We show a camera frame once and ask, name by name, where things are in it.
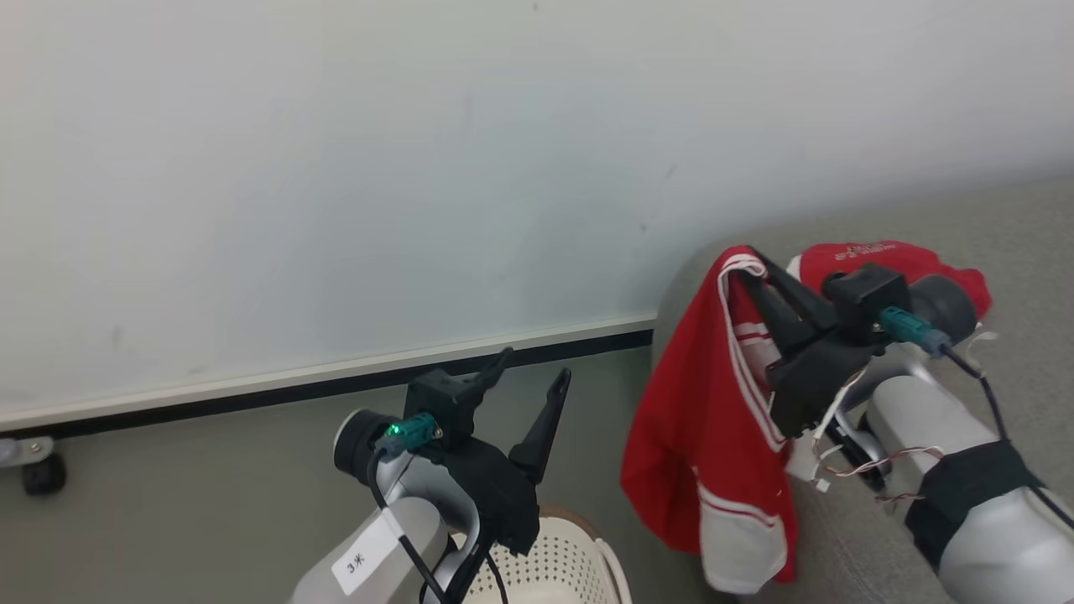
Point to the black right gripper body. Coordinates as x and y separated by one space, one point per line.
818 377

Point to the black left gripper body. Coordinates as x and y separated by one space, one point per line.
503 495

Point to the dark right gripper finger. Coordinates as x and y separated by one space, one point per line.
797 289
776 323

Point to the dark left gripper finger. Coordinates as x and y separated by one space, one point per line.
541 428
495 373

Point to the red and white garment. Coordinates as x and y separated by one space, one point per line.
705 419

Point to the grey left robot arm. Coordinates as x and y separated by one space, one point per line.
403 524

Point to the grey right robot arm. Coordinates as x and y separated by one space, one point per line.
914 419

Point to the grey fabric sofa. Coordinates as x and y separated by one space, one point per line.
1024 277

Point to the white perforated laundry basket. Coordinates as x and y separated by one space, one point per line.
554 562

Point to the white and black baseboard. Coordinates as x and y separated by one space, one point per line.
336 382

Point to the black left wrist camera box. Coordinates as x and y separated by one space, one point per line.
440 403

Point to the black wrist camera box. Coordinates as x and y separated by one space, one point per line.
440 403
868 298

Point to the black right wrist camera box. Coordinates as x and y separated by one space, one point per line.
868 298

